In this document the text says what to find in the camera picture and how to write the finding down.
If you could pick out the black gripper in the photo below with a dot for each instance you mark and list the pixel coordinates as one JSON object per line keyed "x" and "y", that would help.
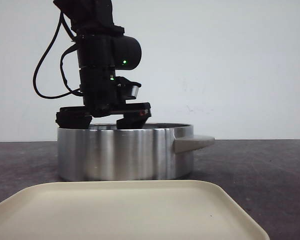
{"x": 105, "y": 94}

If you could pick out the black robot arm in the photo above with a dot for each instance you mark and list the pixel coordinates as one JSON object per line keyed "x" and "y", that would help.
{"x": 102, "y": 49}

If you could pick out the stainless steel steamer pot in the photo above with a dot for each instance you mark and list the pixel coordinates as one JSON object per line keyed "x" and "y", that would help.
{"x": 158, "y": 151}

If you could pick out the cream plastic tray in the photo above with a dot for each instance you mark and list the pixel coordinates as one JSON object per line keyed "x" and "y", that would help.
{"x": 126, "y": 210}

